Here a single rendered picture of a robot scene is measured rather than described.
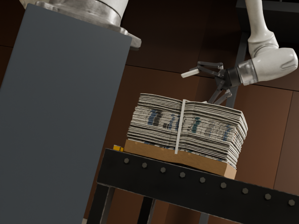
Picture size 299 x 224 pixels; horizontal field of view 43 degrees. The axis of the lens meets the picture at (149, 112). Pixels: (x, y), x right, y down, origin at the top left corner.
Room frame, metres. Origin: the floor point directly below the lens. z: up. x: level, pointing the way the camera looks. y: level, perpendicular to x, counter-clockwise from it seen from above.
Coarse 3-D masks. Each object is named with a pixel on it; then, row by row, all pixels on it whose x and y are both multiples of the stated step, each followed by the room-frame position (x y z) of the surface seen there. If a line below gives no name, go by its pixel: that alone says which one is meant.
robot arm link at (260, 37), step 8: (248, 0) 1.27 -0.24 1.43; (256, 0) 1.26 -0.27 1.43; (248, 8) 1.32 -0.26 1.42; (256, 8) 1.30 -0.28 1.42; (256, 16) 1.35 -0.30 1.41; (256, 24) 1.38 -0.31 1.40; (264, 24) 1.39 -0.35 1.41; (256, 32) 1.41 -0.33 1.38; (264, 32) 1.40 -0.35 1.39; (272, 32) 1.42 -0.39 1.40; (248, 40) 1.45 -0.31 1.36; (256, 40) 1.41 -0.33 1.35; (264, 40) 1.40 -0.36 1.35; (272, 40) 1.40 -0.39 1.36; (256, 48) 1.42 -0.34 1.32
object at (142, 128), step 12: (144, 96) 1.38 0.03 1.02; (156, 96) 1.36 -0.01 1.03; (144, 108) 1.37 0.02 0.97; (156, 108) 1.36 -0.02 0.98; (168, 108) 1.34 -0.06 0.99; (132, 120) 1.39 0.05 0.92; (144, 120) 1.37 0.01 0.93; (156, 120) 1.35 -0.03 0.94; (168, 120) 1.34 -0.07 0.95; (132, 132) 1.38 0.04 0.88; (144, 132) 1.36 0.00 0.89; (156, 132) 1.35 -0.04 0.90; (168, 132) 1.33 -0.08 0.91; (156, 144) 1.35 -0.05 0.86; (168, 144) 1.33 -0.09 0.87; (144, 156) 1.36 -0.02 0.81
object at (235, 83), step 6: (234, 66) 1.39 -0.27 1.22; (222, 72) 1.41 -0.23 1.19; (228, 72) 1.38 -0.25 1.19; (234, 72) 1.37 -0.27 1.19; (216, 78) 1.42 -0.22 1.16; (222, 78) 1.41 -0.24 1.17; (228, 78) 1.40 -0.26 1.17; (234, 78) 1.37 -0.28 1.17; (216, 84) 1.41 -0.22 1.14; (228, 84) 1.40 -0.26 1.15; (234, 84) 1.39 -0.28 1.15; (240, 84) 1.39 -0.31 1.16
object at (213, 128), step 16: (208, 112) 1.29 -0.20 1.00; (224, 112) 1.27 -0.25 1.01; (240, 112) 1.26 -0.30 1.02; (192, 128) 1.31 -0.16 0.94; (208, 128) 1.29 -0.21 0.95; (224, 128) 1.26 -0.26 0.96; (240, 128) 1.32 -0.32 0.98; (192, 144) 1.29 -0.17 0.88; (208, 144) 1.27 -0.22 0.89; (224, 144) 1.26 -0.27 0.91; (240, 144) 1.49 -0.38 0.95; (224, 160) 1.26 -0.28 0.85; (224, 176) 1.28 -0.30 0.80
